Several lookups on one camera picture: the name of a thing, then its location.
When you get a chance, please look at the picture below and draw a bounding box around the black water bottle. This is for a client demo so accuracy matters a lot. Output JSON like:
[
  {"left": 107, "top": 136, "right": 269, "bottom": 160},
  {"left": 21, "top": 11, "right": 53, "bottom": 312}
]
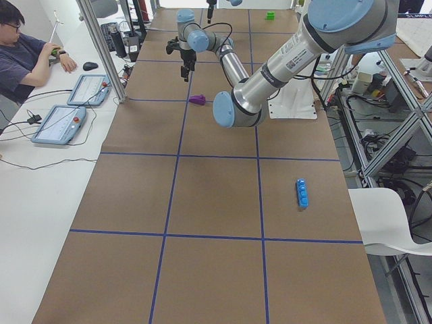
[{"left": 109, "top": 25, "right": 127, "bottom": 58}]

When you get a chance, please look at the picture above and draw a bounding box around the aluminium frame post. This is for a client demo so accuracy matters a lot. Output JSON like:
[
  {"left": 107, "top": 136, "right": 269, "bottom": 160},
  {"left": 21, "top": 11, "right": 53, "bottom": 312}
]
[{"left": 76, "top": 0, "right": 126, "bottom": 103}]

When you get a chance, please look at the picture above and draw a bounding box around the green two-stud block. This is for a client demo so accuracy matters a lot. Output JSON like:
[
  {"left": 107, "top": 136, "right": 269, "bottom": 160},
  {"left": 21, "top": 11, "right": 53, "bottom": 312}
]
[{"left": 265, "top": 11, "right": 275, "bottom": 20}]

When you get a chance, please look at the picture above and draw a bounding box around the black computer mouse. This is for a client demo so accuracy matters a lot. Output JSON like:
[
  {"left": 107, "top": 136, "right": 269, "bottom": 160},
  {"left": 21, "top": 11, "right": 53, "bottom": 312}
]
[{"left": 82, "top": 61, "right": 99, "bottom": 72}]

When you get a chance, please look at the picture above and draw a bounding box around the purple trapezoid block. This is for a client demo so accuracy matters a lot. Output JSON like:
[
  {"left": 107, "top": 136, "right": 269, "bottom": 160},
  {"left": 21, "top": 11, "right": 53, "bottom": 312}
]
[{"left": 188, "top": 94, "right": 207, "bottom": 105}]

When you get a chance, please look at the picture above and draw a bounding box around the upper teach pendant tablet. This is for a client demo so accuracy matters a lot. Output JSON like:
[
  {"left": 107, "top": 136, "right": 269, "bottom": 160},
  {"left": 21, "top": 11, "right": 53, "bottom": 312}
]
[{"left": 67, "top": 74, "right": 111, "bottom": 106}]

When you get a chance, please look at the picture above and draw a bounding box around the long blue four-stud block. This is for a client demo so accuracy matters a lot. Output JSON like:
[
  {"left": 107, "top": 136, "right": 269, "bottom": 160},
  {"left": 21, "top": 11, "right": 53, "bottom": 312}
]
[{"left": 296, "top": 178, "right": 309, "bottom": 208}]

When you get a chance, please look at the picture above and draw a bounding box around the seated person dark shirt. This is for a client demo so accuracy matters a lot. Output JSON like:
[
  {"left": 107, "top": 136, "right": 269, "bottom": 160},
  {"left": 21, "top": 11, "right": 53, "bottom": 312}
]
[{"left": 1, "top": 1, "right": 77, "bottom": 105}]

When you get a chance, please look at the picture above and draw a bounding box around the lower teach pendant tablet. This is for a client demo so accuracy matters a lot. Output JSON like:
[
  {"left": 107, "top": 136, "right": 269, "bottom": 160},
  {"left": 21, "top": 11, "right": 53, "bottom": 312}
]
[{"left": 31, "top": 105, "right": 86, "bottom": 145}]

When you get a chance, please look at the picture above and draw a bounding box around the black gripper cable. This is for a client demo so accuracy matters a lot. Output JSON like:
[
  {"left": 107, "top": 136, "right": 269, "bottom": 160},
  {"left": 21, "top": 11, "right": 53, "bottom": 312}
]
[{"left": 175, "top": 22, "right": 234, "bottom": 55}]

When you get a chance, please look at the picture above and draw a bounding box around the white chair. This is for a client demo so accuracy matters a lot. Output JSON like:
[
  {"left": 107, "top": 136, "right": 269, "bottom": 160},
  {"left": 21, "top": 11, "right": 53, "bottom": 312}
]
[{"left": 348, "top": 188, "right": 431, "bottom": 257}]

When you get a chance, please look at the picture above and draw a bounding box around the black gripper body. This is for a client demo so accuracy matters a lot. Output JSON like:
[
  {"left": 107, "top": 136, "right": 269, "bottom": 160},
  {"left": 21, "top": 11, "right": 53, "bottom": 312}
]
[{"left": 165, "top": 37, "right": 196, "bottom": 68}]

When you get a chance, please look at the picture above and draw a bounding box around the teach pendant tablet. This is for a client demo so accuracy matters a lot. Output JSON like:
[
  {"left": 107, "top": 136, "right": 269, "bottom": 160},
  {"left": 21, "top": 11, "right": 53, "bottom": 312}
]
[
  {"left": 67, "top": 74, "right": 111, "bottom": 106},
  {"left": 31, "top": 105, "right": 86, "bottom": 145}
]

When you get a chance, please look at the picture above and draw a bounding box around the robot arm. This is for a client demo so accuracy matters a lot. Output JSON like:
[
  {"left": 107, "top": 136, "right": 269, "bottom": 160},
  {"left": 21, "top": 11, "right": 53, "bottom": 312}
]
[{"left": 166, "top": 1, "right": 399, "bottom": 128}]

